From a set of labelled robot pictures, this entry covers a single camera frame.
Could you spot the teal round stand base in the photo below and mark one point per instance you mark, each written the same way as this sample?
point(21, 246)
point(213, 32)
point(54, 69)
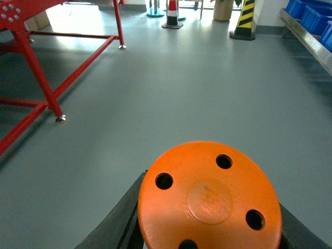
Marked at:
point(154, 10)

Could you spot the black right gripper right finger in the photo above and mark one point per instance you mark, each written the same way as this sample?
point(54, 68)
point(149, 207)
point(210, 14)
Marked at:
point(296, 235)

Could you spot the orange cylinder cap with numbers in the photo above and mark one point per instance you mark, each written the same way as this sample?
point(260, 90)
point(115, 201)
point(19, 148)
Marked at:
point(208, 195)

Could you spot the red conveyor frame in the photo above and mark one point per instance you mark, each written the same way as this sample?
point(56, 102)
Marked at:
point(13, 17)

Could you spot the cardboard box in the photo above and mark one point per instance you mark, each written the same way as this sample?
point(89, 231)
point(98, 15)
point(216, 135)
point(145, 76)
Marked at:
point(37, 22)

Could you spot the yellow black striped bollard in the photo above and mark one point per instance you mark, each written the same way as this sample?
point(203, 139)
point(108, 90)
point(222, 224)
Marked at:
point(244, 28)

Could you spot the beige plant pot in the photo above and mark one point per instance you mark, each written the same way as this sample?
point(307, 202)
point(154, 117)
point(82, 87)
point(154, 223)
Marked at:
point(222, 10)

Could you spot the red white traffic cone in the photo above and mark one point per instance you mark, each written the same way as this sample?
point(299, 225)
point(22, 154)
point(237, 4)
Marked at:
point(172, 21)

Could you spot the metal shelf rail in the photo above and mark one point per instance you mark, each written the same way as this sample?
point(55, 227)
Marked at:
point(292, 29)

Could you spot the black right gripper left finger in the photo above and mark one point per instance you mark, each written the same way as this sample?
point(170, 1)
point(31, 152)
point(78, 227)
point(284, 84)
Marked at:
point(120, 228)

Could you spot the blue storage bin far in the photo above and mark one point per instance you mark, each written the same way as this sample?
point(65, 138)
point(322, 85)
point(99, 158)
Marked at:
point(296, 8)

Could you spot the blue storage bin near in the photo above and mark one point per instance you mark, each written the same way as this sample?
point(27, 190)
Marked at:
point(326, 39)

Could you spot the blue storage bin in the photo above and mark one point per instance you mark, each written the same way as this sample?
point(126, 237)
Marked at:
point(296, 8)
point(315, 19)
point(326, 39)

